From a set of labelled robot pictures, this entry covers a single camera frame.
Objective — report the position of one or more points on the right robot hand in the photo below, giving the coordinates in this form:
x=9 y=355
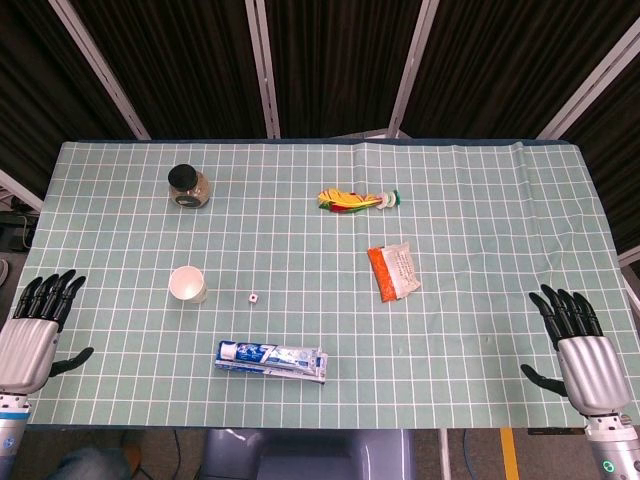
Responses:
x=592 y=372

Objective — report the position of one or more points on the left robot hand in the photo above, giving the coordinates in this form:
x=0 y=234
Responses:
x=25 y=350

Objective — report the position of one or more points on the white paper cup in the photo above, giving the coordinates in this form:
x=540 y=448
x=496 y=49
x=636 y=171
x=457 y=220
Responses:
x=186 y=286

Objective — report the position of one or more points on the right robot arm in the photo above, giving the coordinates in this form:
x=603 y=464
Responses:
x=612 y=447

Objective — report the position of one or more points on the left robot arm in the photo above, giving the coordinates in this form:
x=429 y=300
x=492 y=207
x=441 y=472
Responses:
x=12 y=430

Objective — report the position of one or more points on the black equipment box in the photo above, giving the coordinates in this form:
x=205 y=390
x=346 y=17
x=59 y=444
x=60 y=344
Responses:
x=12 y=230

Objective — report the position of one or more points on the white table leg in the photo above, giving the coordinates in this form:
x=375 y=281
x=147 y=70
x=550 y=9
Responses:
x=445 y=455

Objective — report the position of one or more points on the orange beads plastic packet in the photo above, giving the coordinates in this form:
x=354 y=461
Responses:
x=392 y=272

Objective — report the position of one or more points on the glass jar black lid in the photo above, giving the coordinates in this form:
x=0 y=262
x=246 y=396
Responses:
x=189 y=191

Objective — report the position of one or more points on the blue white toothpaste tube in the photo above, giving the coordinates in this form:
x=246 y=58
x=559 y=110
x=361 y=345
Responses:
x=265 y=354

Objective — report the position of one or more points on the blue toothpaste carton box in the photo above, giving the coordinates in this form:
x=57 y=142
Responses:
x=310 y=374

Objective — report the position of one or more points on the grey blue robot torso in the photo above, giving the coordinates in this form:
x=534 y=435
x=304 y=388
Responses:
x=310 y=455

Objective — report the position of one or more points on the colourful feather shuttlecock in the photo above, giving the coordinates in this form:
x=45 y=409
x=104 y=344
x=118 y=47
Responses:
x=345 y=200

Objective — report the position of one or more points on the green grid tablecloth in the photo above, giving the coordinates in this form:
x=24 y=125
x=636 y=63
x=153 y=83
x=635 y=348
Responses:
x=310 y=250

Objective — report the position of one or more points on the white metal partition post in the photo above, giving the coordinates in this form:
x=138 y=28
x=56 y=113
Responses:
x=20 y=193
x=412 y=75
x=264 y=75
x=104 y=75
x=590 y=92
x=631 y=258

